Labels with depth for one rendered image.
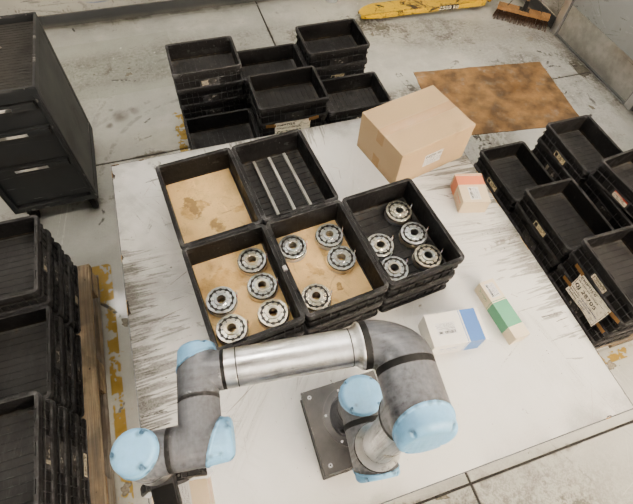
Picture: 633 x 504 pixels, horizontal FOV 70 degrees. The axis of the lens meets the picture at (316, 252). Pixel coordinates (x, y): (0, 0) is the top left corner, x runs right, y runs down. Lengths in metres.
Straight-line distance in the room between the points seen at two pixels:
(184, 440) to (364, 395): 0.57
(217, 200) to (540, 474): 1.89
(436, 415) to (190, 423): 0.42
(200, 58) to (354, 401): 2.40
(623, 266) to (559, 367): 0.83
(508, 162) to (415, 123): 1.07
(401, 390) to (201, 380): 0.36
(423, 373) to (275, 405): 0.81
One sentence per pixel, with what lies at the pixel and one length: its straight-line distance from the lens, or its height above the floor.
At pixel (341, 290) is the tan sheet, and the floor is 0.83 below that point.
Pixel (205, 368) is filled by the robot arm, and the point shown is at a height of 1.43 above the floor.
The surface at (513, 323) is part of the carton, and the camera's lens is 1.79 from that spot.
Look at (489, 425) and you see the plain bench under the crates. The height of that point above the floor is 0.70.
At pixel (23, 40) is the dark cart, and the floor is 0.86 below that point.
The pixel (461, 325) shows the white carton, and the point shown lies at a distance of 1.68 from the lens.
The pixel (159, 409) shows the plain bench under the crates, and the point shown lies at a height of 0.70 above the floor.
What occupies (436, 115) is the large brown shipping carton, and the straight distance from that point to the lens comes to 2.14.
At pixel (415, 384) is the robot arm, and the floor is 1.45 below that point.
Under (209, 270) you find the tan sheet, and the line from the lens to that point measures 1.65.
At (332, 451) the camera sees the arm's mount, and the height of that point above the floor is 0.80.
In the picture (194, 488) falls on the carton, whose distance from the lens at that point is 1.14.
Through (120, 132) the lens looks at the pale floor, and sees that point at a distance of 3.47.
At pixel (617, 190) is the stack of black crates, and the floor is 0.54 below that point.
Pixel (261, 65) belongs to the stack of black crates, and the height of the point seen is 0.38.
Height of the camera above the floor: 2.24
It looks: 58 degrees down
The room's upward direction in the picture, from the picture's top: 5 degrees clockwise
